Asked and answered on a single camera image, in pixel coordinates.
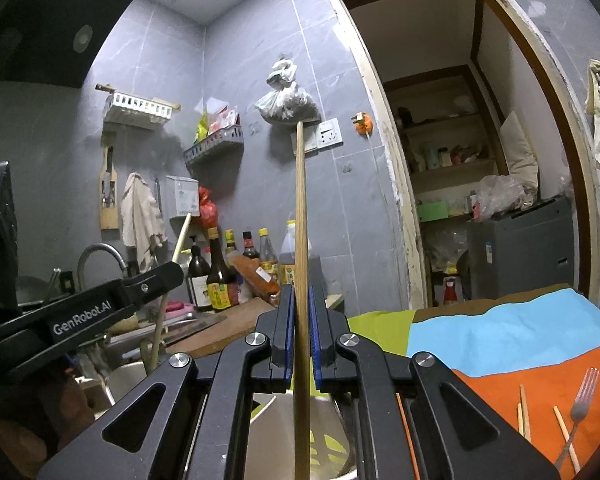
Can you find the wooden stick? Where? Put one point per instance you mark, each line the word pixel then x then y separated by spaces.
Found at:
pixel 105 88

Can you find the crumpled clear plastic bag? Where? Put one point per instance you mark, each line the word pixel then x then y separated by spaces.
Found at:
pixel 502 195

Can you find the white wall socket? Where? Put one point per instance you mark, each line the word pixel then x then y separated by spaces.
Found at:
pixel 327 135

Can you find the grey washing machine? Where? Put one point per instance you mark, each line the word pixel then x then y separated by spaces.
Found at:
pixel 520 250

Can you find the dark bottle yellow label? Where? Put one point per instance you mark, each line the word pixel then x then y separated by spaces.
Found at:
pixel 219 285

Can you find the white hanging towel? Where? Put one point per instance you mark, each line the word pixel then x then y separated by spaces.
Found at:
pixel 140 215

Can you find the white door frame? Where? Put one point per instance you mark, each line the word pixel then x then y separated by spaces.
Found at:
pixel 380 110

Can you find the wooden storage shelf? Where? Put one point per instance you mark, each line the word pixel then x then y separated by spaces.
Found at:
pixel 450 168

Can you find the cream pillow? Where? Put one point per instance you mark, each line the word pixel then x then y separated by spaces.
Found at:
pixel 517 155

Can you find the red sauce bottle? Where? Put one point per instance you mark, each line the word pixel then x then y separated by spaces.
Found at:
pixel 450 291

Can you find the dark bottle white label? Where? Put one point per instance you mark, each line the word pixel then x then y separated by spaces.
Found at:
pixel 198 285

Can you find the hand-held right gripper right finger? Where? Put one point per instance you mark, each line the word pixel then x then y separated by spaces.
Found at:
pixel 315 345

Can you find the wooden knife holder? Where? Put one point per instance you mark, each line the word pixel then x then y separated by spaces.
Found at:
pixel 109 215

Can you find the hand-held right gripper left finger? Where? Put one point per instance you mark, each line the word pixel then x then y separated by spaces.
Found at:
pixel 289 350

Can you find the metal fork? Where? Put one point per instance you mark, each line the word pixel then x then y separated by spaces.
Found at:
pixel 580 405

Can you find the pink sponge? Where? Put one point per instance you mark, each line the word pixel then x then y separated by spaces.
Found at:
pixel 180 307

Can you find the white wall basket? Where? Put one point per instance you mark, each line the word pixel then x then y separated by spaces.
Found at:
pixel 135 108

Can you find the curved metal faucet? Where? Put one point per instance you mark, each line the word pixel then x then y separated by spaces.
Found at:
pixel 97 247

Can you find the large oil jug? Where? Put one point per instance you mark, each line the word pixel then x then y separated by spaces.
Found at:
pixel 287 260

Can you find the white plastic utensil basket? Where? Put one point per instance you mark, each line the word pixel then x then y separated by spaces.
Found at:
pixel 272 440

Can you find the yellow green packet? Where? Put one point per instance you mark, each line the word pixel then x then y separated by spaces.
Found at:
pixel 201 130

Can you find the clear bottle yellow cap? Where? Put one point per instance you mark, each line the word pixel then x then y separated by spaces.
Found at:
pixel 267 255

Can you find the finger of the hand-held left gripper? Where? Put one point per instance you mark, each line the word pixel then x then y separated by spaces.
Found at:
pixel 155 280

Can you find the white wall box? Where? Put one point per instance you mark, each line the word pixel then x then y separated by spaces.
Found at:
pixel 182 195

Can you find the red plastic bag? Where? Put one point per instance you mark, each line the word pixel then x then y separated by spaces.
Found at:
pixel 207 210

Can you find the grey wall shelf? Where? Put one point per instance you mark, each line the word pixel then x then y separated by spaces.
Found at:
pixel 215 146

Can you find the small dark sauce bottle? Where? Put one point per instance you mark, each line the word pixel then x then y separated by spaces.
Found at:
pixel 250 247

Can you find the kitchen cleaver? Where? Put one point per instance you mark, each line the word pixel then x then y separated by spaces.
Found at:
pixel 195 328

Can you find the colourful patchwork cloth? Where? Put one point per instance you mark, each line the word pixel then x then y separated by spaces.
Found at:
pixel 480 340

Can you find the hanging clear plastic bag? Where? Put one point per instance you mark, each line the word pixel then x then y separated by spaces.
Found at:
pixel 285 102

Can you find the black range hood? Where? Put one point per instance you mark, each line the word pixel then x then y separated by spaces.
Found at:
pixel 40 20

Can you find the red snack packet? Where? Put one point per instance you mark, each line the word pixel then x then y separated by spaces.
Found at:
pixel 224 119

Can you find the person's left hand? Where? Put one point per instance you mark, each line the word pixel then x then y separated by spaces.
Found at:
pixel 40 425

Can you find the slim bottle yellow cap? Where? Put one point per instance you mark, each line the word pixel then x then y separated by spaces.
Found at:
pixel 230 245

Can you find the orange wall hook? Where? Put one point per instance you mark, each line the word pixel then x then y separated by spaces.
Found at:
pixel 364 125

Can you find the green box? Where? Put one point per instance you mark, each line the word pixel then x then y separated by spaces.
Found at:
pixel 432 211

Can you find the wooden cutting board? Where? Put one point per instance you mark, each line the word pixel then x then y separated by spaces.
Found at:
pixel 230 322

